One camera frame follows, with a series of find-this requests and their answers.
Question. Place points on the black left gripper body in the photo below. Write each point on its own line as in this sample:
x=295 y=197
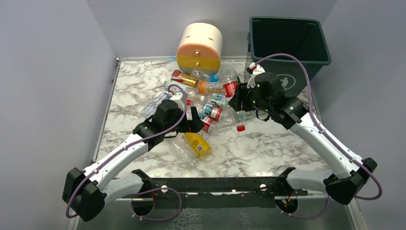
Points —
x=189 y=123

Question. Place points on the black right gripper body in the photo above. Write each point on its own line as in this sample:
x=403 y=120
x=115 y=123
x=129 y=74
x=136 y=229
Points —
x=240 y=99

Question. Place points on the blue red label bottle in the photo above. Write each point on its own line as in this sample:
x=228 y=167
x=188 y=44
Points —
x=213 y=112

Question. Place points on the yellow juice bottle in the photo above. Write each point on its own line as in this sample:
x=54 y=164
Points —
x=199 y=145

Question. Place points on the red label small bottle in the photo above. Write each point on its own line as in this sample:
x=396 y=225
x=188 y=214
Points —
x=209 y=124

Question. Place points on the green label tea bottle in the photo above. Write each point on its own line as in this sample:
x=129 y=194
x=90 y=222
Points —
x=239 y=119

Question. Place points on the red label clear bottle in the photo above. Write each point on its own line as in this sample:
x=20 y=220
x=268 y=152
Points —
x=230 y=81

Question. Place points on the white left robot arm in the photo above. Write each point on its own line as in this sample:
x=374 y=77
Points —
x=87 y=191

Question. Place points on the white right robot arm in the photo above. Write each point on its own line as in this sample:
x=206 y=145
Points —
x=348 y=172

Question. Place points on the dark green plastic bin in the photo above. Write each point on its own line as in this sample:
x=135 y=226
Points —
x=302 y=38

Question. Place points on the white blue label bottle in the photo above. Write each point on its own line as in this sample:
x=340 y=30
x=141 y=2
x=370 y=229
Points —
x=218 y=100

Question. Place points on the blue label clear bottle left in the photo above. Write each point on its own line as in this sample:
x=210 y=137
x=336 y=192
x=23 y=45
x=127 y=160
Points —
x=151 y=107

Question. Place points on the clear bottle on table front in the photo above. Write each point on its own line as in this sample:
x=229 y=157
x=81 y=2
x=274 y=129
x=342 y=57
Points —
x=184 y=151

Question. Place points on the blue cap clear bottle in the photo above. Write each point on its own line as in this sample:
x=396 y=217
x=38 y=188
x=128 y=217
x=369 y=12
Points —
x=203 y=76

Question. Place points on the orange label clear bottle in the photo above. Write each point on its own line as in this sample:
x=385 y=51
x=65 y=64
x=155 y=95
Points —
x=205 y=87

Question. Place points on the red gold label bottle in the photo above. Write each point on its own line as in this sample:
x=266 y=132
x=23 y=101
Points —
x=183 y=78

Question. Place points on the cream orange round drawer box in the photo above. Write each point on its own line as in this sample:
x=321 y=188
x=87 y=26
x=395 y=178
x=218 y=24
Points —
x=200 y=48

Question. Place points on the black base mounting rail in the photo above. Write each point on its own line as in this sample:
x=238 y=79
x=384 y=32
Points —
x=217 y=192

